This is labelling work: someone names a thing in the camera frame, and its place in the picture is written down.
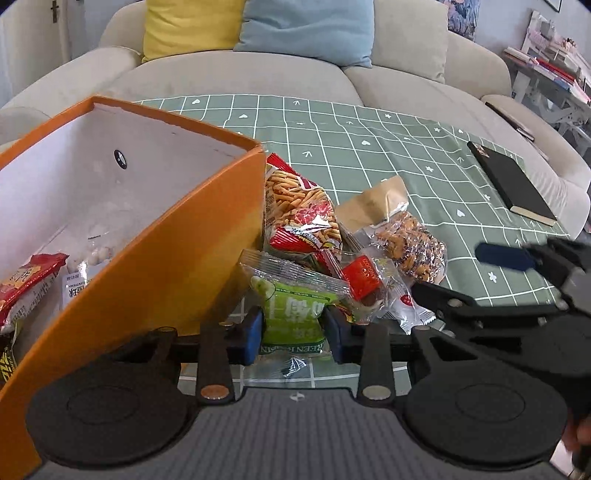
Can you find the red Mimi snack sticks bag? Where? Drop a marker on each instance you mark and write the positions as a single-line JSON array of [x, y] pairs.
[[299, 222]]

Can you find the orange cardboard box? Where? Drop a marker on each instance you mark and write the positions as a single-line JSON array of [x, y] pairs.
[[174, 200]]

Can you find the side table with books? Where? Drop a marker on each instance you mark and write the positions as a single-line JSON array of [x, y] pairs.
[[554, 77]]

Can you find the large red snack bag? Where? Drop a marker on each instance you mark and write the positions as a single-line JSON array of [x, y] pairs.
[[26, 287]]

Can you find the clear white balls packet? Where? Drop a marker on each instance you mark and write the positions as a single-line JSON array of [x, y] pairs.
[[87, 258]]

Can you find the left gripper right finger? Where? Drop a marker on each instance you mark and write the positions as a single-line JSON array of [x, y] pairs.
[[370, 346]]

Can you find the beige sofa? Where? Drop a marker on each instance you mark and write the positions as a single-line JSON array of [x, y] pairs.
[[474, 75]]

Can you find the light blue cushion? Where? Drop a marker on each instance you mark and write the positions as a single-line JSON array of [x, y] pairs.
[[339, 32]]

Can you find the peanut snack bag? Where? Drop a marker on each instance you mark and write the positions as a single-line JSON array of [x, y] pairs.
[[397, 230]]

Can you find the remote on sofa arm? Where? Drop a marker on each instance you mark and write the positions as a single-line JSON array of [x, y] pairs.
[[518, 126]]

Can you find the small red date packet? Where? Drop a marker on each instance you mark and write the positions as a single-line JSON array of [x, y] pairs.
[[362, 277]]

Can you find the dark braised egg packet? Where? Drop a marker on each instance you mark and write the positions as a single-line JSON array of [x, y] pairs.
[[8, 363]]

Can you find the black notebook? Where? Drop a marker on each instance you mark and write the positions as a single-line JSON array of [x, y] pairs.
[[518, 193]]

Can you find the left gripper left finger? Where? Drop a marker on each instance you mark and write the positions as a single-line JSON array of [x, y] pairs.
[[217, 348]]

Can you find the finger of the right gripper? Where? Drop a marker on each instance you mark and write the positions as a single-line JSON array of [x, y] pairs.
[[448, 305], [517, 259]]

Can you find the white long snack packet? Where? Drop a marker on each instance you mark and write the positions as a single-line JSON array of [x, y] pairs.
[[396, 308]]

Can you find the green pea snack packet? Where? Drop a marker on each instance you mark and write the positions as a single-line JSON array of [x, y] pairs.
[[292, 298]]

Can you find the beige cushion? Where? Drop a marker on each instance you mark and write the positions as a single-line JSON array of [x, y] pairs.
[[412, 36]]

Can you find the patterned blue cushion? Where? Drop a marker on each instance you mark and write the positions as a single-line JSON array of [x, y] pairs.
[[463, 17]]

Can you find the yellow cushion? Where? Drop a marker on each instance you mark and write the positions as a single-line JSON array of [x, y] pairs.
[[190, 26]]

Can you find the green checked tablecloth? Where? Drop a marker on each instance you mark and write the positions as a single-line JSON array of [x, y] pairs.
[[373, 160]]

